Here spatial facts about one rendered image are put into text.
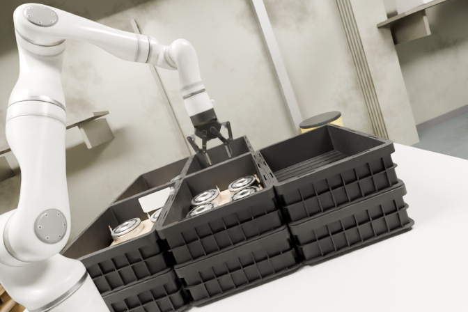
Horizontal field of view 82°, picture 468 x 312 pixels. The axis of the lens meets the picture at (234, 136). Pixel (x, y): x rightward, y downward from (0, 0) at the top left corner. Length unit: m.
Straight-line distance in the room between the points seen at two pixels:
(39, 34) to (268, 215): 0.63
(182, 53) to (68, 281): 0.55
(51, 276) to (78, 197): 2.70
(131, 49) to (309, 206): 0.58
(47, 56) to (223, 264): 0.63
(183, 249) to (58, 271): 0.27
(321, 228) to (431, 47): 3.20
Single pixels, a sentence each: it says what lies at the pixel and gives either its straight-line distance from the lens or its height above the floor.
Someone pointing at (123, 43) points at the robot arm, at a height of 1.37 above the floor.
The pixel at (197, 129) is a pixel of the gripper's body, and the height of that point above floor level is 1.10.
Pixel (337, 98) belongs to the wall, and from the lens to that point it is 3.13.
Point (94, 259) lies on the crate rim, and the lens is 0.78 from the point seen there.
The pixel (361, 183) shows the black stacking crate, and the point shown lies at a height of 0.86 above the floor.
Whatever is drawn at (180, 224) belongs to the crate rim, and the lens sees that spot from 0.68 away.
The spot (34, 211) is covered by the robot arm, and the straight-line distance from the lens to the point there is 0.53.
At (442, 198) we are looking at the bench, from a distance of 0.94.
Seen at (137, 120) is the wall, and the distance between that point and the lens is 2.90.
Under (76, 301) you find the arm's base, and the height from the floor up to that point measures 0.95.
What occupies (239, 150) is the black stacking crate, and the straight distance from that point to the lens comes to 1.42.
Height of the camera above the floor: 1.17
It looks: 9 degrees down
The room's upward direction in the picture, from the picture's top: 21 degrees counter-clockwise
